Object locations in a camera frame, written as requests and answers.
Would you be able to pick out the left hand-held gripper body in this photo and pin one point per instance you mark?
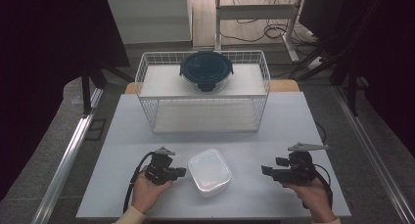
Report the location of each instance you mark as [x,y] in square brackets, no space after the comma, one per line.
[160,171]

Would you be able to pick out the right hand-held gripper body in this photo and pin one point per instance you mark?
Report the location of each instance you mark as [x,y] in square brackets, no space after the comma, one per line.
[300,170]

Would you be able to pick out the square clear plastic container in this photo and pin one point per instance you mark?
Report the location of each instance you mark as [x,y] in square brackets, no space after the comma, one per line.
[210,171]

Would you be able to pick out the round container with dark lid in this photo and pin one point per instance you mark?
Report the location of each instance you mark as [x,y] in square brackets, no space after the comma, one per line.
[206,67]

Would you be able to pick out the person's left hand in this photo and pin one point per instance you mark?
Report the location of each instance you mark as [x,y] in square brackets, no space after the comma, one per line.
[148,194]

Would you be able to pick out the person's right hand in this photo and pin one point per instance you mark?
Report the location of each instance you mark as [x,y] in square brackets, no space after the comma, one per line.
[314,198]

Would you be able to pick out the black floor grille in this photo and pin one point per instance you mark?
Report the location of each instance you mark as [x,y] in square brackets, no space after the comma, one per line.
[96,129]

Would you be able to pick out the wooden board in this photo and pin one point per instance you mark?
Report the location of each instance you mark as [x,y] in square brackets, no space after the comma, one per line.
[284,86]

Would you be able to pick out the black metal stand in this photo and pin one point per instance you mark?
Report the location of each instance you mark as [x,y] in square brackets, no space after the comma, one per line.
[86,93]
[351,93]

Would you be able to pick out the white power strip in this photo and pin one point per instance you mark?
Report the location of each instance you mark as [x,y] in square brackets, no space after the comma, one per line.
[314,62]

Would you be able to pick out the white cabinet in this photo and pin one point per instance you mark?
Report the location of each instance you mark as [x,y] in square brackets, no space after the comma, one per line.
[150,18]

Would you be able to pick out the aluminium rail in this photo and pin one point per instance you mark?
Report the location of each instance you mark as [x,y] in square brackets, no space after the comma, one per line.
[65,165]
[375,165]

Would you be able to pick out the white desk frame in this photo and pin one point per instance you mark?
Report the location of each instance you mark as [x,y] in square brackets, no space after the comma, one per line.
[254,12]

